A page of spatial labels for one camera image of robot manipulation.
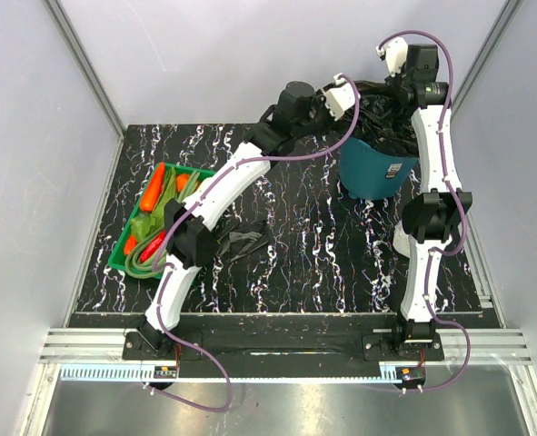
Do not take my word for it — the black trash bag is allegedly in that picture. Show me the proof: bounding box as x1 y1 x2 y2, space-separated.
216 220 269 263
352 81 419 158

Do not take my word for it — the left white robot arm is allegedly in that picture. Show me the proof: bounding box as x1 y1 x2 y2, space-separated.
137 75 354 359

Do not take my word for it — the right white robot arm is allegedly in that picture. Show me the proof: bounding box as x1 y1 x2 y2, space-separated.
380 37 472 360

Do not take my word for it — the teal trash bin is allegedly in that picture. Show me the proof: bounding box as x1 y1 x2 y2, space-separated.
339 137 418 201

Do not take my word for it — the orange tomato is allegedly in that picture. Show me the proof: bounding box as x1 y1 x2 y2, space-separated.
175 173 190 193

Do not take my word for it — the green leafy vegetable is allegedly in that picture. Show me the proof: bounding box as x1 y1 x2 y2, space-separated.
130 164 177 243

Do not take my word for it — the red chili pepper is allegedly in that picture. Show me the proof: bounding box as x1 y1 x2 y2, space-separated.
139 230 166 263

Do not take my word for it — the small orange carrot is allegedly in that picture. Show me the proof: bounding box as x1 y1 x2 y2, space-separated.
124 234 138 256

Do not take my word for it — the green vegetable basket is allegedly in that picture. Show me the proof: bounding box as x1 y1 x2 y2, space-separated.
108 163 214 280

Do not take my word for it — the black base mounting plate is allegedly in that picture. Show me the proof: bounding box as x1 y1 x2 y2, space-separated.
67 313 444 362

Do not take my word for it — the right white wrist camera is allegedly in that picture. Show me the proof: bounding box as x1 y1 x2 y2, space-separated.
376 37 408 77

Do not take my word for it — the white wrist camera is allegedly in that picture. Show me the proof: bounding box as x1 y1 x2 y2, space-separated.
376 37 408 77
321 79 361 121

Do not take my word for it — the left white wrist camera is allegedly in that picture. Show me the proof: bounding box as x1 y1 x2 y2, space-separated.
321 79 361 121

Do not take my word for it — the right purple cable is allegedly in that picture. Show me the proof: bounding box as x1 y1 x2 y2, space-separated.
377 29 473 394

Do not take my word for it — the purple cable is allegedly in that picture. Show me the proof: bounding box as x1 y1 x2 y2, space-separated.
151 73 363 413
377 29 473 394

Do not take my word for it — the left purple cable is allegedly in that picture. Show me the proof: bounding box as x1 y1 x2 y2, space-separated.
151 73 363 413

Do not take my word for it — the aluminium frame rail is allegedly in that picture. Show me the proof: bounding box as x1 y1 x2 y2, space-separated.
431 134 534 366

